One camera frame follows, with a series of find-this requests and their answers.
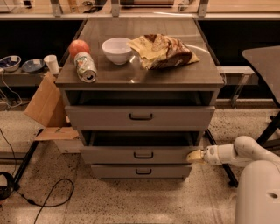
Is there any black floor cable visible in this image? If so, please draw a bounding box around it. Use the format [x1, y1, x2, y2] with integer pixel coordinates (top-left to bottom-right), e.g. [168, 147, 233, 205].
[0, 127, 75, 224]

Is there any black right stand leg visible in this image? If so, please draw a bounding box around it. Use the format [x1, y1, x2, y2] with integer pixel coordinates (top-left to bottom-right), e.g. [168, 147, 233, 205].
[205, 129, 238, 188]

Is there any red apple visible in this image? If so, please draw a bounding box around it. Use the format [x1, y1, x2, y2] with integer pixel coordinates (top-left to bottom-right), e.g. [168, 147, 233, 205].
[68, 39, 90, 58]

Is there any blue white bowl left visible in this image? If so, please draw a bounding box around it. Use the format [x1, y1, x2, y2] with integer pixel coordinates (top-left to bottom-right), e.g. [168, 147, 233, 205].
[0, 55, 21, 72]

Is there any brown cardboard box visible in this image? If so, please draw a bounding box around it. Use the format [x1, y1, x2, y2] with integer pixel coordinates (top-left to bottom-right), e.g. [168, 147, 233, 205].
[24, 72, 83, 153]

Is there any green soda can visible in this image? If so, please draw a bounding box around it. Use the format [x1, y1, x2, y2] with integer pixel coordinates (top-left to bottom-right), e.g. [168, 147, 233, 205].
[74, 52, 97, 83]

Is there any black round object floor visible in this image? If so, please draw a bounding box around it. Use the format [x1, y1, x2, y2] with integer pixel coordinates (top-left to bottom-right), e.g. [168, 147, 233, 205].
[0, 171, 15, 201]

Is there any grey bottom drawer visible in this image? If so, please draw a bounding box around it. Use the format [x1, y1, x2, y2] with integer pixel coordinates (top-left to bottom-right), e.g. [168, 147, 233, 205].
[91, 164, 192, 179]

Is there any black stand leg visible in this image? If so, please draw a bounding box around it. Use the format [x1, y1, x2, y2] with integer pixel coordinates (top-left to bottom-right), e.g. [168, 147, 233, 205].
[205, 129, 238, 188]
[14, 140, 39, 190]

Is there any grey drawer cabinet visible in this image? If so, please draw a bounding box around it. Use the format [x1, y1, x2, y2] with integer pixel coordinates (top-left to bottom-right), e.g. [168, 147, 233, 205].
[54, 17, 225, 152]

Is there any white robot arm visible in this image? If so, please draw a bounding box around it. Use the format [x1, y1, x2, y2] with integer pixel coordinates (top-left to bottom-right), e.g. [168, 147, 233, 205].
[186, 136, 280, 224]

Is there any grey drawer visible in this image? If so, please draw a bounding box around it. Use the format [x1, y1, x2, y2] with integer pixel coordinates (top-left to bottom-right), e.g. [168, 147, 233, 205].
[91, 164, 192, 179]
[80, 131, 201, 165]
[66, 106, 215, 131]

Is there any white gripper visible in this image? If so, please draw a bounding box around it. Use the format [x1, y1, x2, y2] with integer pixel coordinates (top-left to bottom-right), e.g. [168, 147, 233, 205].
[186, 145, 227, 165]

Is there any yellow brown chip bag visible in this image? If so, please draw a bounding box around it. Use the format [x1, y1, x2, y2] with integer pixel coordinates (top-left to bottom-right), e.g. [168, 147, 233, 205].
[127, 34, 200, 70]

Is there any grey top drawer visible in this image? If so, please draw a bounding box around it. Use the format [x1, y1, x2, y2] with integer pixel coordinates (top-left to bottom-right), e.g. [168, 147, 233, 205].
[66, 106, 215, 131]

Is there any blue bowl right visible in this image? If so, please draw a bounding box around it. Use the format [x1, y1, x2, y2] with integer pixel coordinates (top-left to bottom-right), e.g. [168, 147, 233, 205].
[22, 59, 45, 74]

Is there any black left stand leg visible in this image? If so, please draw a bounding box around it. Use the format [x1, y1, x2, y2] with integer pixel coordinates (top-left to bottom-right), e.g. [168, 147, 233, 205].
[14, 140, 39, 190]

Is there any white paper cup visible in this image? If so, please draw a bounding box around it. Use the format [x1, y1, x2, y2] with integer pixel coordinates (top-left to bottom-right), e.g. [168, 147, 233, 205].
[44, 55, 60, 74]

